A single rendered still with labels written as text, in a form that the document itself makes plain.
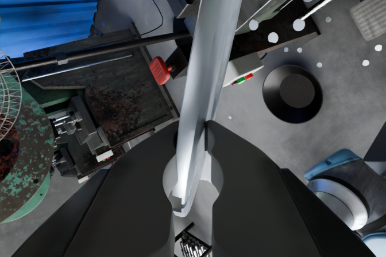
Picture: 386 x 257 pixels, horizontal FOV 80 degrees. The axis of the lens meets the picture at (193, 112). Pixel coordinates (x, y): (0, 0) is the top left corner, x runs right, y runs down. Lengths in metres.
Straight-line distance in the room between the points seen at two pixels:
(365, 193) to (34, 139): 1.46
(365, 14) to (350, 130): 0.52
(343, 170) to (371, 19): 0.55
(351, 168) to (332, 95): 0.69
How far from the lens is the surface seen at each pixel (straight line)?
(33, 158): 1.53
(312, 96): 1.26
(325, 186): 0.55
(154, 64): 0.66
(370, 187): 0.58
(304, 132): 1.35
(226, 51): 0.29
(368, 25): 0.97
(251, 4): 0.40
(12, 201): 1.52
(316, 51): 1.20
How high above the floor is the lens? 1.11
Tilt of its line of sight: 37 degrees down
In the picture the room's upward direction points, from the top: 116 degrees counter-clockwise
